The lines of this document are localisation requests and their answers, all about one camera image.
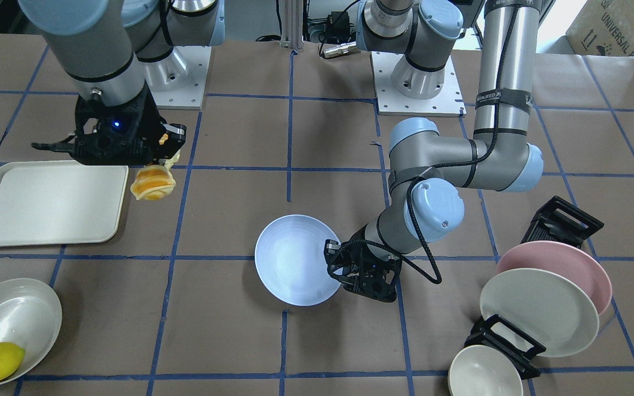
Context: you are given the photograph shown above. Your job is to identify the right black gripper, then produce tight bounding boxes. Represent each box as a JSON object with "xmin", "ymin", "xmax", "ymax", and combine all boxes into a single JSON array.
[{"xmin": 31, "ymin": 91, "xmax": 187, "ymax": 166}]

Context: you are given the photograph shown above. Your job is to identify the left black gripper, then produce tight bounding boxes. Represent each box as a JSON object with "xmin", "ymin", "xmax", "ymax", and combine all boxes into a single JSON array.
[{"xmin": 324, "ymin": 227, "xmax": 402, "ymax": 303}]

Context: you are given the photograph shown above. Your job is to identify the blue plate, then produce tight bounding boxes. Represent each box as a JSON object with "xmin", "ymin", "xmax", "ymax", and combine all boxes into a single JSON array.
[{"xmin": 254, "ymin": 214, "xmax": 340, "ymax": 306}]

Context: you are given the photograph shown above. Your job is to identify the orange striped bread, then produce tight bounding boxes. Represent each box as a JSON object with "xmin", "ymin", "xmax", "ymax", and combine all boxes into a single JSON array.
[{"xmin": 130, "ymin": 151, "xmax": 179, "ymax": 200}]

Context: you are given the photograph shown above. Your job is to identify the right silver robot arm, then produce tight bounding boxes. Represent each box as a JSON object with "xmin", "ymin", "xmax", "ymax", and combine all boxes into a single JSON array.
[{"xmin": 19, "ymin": 1, "xmax": 226, "ymax": 168}]

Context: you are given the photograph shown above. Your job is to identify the cream plate in rack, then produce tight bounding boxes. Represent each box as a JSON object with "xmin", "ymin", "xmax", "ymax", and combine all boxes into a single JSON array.
[{"xmin": 479, "ymin": 268, "xmax": 599, "ymax": 358}]

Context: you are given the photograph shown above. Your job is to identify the pink plate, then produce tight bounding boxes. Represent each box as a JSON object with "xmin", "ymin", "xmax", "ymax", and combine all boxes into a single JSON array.
[{"xmin": 496, "ymin": 240, "xmax": 613, "ymax": 314}]

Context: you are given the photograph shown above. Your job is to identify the cream tray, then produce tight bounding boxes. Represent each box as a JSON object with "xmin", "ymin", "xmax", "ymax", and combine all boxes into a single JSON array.
[{"xmin": 0, "ymin": 161, "xmax": 129, "ymax": 246}]

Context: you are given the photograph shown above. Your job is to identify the cream bowl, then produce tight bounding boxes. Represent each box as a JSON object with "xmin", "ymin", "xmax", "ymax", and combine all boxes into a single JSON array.
[{"xmin": 447, "ymin": 344, "xmax": 523, "ymax": 395}]

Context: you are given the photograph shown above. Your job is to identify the cream shallow dish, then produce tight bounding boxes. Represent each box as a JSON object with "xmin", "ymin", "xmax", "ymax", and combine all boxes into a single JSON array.
[{"xmin": 0, "ymin": 278, "xmax": 62, "ymax": 383}]

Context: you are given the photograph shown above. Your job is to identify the black dish rack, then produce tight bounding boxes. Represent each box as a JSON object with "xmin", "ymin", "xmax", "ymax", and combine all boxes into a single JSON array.
[{"xmin": 465, "ymin": 196, "xmax": 604, "ymax": 380}]

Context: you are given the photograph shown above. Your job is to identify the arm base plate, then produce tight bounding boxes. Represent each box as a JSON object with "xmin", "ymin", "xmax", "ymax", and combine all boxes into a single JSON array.
[
  {"xmin": 371, "ymin": 52, "xmax": 466, "ymax": 116},
  {"xmin": 141, "ymin": 47, "xmax": 213, "ymax": 111}
]

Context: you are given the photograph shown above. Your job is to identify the aluminium frame post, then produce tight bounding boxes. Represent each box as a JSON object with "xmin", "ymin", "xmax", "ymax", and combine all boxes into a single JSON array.
[{"xmin": 278, "ymin": 0, "xmax": 305, "ymax": 53}]

